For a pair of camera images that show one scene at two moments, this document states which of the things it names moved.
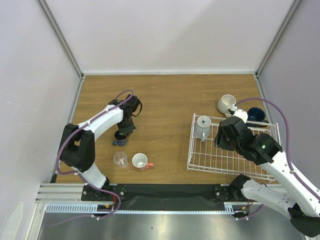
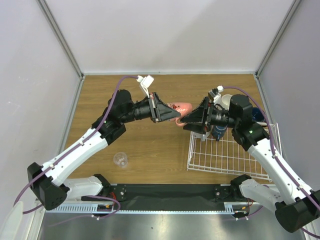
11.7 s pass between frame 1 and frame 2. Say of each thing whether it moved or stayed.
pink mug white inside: moved
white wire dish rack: stayed
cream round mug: stayed
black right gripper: moved
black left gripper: moved
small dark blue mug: moved
